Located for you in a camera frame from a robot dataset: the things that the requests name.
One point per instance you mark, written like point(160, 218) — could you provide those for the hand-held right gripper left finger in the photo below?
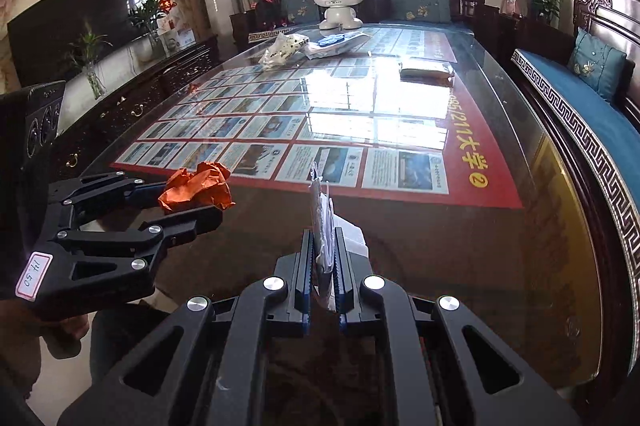
point(300, 276)

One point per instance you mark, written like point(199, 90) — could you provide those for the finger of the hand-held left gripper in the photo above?
point(195, 221)
point(145, 193)

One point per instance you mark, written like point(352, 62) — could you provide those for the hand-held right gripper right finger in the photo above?
point(342, 286)

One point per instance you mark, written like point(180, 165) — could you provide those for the orange paper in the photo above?
point(200, 186)

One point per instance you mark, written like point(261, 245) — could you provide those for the clear plastic wrapper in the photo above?
point(322, 216)

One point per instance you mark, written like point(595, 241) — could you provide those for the person's left hand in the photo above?
point(70, 328)

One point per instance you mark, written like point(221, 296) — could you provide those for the carved dark wooden cabinet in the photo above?
point(150, 91)

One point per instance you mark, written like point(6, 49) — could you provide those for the carved wooden table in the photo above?
point(450, 256)

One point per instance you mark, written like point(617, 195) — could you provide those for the green plant in glass vase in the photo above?
point(90, 56)

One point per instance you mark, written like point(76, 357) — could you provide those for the red-bordered printed poster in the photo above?
point(350, 131)

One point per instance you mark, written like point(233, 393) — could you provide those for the green plant in white pot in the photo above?
point(147, 31)

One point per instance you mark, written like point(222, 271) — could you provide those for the black flat television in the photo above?
point(65, 21)

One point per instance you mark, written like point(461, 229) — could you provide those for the white patterned plastic bag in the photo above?
point(282, 51)

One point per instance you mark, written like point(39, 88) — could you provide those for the white blue plastic packet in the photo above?
point(335, 43)

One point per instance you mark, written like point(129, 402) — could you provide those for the white soft packet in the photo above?
point(425, 70)

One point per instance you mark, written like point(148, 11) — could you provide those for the teal embroidered cushion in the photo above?
point(597, 66)
point(420, 6)
point(300, 10)

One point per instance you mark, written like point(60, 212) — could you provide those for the wooden sofa with blue seat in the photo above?
point(575, 101)

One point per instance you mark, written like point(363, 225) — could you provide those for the green potted plant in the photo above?
point(547, 1)

